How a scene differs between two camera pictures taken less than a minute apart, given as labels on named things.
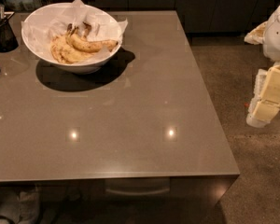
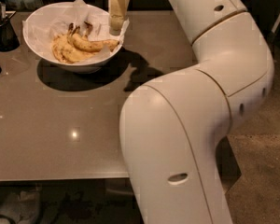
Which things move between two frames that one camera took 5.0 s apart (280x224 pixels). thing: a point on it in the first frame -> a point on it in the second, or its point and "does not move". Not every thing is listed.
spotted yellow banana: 91,47 does not move
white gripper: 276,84 -> 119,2
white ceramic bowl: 66,67 does not move
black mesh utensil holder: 3,38 does not move
